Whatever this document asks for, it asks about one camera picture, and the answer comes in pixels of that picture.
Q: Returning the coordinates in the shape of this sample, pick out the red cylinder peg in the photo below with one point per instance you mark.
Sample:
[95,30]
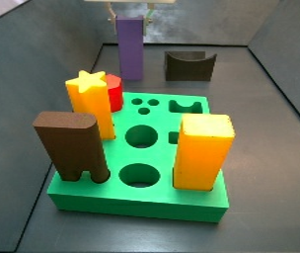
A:
[115,92]

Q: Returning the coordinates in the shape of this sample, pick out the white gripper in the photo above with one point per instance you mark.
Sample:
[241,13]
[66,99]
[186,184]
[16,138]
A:
[147,16]

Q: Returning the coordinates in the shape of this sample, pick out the yellow star peg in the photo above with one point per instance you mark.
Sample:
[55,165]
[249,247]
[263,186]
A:
[90,98]

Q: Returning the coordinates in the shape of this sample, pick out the brown arch peg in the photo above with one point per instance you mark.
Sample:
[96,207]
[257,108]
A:
[71,138]

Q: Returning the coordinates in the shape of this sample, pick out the purple arch block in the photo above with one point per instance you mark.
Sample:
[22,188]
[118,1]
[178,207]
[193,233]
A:
[131,47]

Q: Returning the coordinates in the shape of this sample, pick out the black L-shaped fixture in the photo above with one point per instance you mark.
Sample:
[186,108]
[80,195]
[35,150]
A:
[189,66]

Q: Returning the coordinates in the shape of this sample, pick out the yellow square block peg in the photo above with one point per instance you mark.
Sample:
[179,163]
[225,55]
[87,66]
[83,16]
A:
[206,138]

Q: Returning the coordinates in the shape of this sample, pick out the green foam shape board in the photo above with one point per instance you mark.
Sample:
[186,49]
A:
[140,157]

